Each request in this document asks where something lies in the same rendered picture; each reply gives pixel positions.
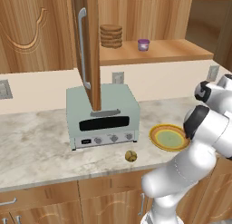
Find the brown green avocado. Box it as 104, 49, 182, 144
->
124, 150, 138, 163

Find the yellow orange rimmed plate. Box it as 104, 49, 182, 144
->
148, 122, 191, 152

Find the open wooden cabinet door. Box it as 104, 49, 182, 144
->
70, 0, 102, 112

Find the purple jam jar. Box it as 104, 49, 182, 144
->
137, 38, 150, 53

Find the wooden cabinet shelf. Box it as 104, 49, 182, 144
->
99, 38, 215, 67

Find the wooden base cabinet door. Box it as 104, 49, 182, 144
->
79, 188, 153, 224
176, 156, 232, 224
0, 200, 84, 224

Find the closed wooden cabinet door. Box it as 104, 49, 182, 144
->
0, 0, 78, 75

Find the pale green toaster oven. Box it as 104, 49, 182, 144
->
65, 83, 141, 152

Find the stack of brown wicker plates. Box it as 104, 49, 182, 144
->
99, 24, 123, 50

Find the wooden drawer front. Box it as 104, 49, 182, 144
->
77, 169, 153, 200
0, 180, 80, 213

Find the grey wall outlet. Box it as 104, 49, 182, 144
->
0, 79, 14, 101
207, 64, 220, 83
111, 71, 125, 85

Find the long silver door handle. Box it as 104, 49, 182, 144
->
77, 7, 92, 91

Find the silver drawer handle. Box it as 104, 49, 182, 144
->
0, 197, 18, 208

